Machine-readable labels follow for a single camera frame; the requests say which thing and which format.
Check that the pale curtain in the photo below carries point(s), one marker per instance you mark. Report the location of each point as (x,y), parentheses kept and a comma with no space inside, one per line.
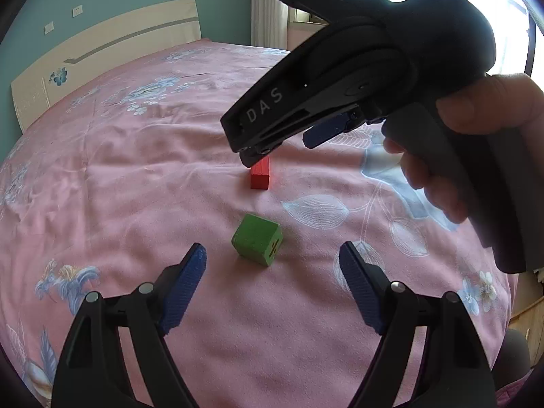
(272,25)

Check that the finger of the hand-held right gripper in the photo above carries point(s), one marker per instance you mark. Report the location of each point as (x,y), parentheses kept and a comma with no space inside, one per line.
(250,158)
(329,129)

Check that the red wooden block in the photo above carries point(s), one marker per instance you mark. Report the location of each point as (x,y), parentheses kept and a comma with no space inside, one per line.
(260,176)

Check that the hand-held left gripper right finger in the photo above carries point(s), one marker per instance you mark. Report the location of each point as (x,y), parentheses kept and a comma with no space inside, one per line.
(361,280)

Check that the green wooden cube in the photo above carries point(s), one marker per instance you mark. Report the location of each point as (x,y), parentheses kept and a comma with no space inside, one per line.
(255,238)

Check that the white wall socket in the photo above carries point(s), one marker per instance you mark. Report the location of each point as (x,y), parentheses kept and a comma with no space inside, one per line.
(49,28)
(77,10)

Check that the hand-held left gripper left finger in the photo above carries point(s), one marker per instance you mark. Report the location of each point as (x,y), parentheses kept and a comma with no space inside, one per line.
(187,280)

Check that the person's right hand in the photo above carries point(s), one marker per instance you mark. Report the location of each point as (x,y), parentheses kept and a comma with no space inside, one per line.
(501,102)

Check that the wooden cabinet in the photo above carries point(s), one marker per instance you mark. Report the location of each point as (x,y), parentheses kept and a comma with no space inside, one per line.
(529,310)

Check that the window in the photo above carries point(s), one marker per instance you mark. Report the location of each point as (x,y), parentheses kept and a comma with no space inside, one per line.
(510,29)

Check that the pink floral bed sheet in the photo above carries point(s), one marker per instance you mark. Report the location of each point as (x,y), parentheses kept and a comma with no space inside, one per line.
(127,178)

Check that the cream wooden headboard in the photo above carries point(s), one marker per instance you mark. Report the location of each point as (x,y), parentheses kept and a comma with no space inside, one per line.
(106,46)

